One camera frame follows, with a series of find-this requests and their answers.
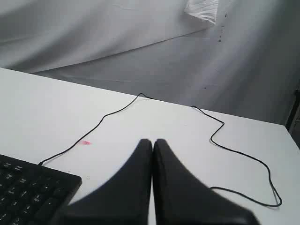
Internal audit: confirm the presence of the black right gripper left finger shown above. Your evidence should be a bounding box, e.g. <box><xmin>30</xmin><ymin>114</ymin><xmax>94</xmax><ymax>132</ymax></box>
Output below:
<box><xmin>58</xmin><ymin>139</ymin><xmax>153</xmax><ymax>225</ymax></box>

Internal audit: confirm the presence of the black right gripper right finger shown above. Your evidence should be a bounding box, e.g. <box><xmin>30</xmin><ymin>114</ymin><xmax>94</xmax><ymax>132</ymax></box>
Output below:
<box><xmin>152</xmin><ymin>139</ymin><xmax>259</xmax><ymax>225</ymax></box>

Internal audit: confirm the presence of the black acer keyboard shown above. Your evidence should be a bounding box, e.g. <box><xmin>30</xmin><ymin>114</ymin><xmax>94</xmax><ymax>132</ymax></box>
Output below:
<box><xmin>0</xmin><ymin>155</ymin><xmax>82</xmax><ymax>225</ymax></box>

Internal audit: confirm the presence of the small pink mark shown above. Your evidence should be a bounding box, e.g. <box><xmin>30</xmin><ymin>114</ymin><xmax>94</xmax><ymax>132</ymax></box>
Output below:
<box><xmin>79</xmin><ymin>140</ymin><xmax>91</xmax><ymax>145</ymax></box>

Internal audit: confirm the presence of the white backdrop cloth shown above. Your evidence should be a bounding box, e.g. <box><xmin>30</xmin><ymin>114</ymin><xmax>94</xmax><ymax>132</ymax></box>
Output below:
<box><xmin>0</xmin><ymin>0</ymin><xmax>300</xmax><ymax>124</ymax></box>

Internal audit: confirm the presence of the thin black keyboard cable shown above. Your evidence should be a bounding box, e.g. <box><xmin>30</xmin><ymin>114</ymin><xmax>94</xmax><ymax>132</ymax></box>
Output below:
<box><xmin>38</xmin><ymin>93</ymin><xmax>155</xmax><ymax>166</ymax></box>

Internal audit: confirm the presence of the thin black looping cable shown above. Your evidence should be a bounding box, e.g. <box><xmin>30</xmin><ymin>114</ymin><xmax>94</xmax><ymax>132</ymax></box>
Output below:
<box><xmin>191</xmin><ymin>105</ymin><xmax>283</xmax><ymax>207</ymax></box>

